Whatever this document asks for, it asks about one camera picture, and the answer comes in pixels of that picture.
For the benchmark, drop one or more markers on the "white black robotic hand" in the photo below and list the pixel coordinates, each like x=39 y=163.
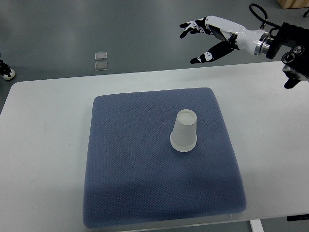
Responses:
x=231 y=35

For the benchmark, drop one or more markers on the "white paper cup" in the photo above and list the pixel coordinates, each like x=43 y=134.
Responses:
x=183 y=149
x=184 y=132

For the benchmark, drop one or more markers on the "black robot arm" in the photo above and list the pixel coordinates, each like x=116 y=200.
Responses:
x=296 y=60

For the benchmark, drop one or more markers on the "wooden box corner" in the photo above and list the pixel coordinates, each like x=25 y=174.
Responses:
x=293 y=4

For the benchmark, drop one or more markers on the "black tripod foot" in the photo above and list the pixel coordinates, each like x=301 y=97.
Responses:
x=306 y=13

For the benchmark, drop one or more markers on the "white paper cup on mat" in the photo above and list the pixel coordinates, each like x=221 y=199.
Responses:
x=183 y=149

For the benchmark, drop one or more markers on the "upper metal floor plate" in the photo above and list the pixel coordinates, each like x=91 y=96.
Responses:
x=100 y=56

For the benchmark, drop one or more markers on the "black table control panel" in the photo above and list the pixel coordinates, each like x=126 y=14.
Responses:
x=297 y=217

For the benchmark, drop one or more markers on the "blue textured cushion mat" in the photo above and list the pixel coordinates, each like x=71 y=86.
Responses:
x=134 y=175

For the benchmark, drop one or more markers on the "white table leg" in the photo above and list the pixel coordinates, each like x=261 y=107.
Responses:
x=256 y=225

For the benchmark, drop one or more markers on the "black white sneaker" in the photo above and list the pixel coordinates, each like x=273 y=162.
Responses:
x=6 y=72

